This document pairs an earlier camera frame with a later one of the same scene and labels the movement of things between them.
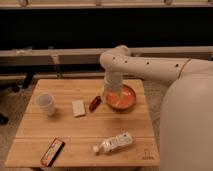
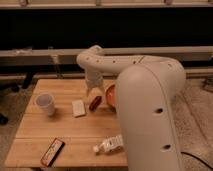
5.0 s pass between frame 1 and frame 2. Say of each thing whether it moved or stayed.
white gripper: moved
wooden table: stayed
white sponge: stayed
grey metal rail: stayed
